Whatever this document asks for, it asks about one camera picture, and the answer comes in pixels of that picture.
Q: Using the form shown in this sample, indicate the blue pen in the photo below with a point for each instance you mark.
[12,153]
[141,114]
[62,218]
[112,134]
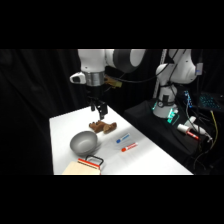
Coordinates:
[123,138]

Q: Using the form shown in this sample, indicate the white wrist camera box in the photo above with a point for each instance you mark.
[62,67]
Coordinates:
[77,78]

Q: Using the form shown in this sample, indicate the white roll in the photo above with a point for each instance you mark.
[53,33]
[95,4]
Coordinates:
[182,128]

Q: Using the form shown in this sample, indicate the laptop with lit keyboard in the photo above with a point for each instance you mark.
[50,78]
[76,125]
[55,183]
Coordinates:
[210,101]

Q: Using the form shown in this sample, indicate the grey metal bowl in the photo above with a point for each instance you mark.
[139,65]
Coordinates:
[83,141]

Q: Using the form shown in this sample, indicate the green lit control box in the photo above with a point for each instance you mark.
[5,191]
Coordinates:
[173,116]

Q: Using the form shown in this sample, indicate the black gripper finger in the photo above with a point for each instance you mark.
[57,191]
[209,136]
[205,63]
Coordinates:
[92,107]
[102,112]

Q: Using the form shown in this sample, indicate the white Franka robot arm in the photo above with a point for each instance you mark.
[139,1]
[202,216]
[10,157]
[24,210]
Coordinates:
[94,60]

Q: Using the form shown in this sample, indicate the red marker with white body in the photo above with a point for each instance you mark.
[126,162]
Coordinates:
[192,135]

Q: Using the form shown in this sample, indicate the light wooden board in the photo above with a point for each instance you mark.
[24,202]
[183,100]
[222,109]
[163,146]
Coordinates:
[80,169]

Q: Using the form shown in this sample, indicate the black curtain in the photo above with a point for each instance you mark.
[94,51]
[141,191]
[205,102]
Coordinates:
[33,100]

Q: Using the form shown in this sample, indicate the yellow tag on wrist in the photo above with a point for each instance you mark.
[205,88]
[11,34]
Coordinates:
[113,83]

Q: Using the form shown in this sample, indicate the blue lit electronics box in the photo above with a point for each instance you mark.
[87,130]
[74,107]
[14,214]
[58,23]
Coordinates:
[188,99]

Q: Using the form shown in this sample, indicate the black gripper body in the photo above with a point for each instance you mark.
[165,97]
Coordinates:
[95,95]

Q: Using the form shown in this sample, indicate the black robot stand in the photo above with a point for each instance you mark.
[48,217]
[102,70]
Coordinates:
[146,124]

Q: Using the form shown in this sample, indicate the red pen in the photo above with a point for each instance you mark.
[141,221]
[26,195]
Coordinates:
[129,147]

